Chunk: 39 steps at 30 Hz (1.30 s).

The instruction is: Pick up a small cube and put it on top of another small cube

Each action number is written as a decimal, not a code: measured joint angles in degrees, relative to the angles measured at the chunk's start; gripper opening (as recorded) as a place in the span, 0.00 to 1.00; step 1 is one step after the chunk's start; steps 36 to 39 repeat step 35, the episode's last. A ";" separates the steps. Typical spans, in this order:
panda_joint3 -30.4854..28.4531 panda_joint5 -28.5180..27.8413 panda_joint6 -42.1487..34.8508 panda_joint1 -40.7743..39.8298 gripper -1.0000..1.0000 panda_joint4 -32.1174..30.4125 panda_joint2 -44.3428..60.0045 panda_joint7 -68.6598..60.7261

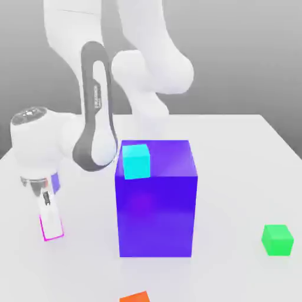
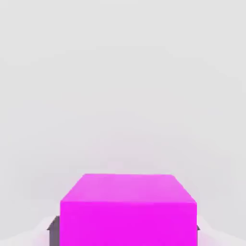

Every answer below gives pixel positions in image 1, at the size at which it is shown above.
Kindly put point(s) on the small cyan cube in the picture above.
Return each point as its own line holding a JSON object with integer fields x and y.
{"x": 136, "y": 162}

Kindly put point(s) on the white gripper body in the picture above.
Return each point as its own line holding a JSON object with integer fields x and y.
{"x": 51, "y": 221}

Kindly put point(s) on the small orange cube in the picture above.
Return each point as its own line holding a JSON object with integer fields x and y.
{"x": 135, "y": 297}

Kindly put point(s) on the small green cube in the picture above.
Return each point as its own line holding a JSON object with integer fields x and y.
{"x": 277, "y": 240}

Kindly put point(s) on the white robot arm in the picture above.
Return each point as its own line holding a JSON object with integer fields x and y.
{"x": 151, "y": 70}

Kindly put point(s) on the large purple box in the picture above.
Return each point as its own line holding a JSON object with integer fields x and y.
{"x": 155, "y": 212}

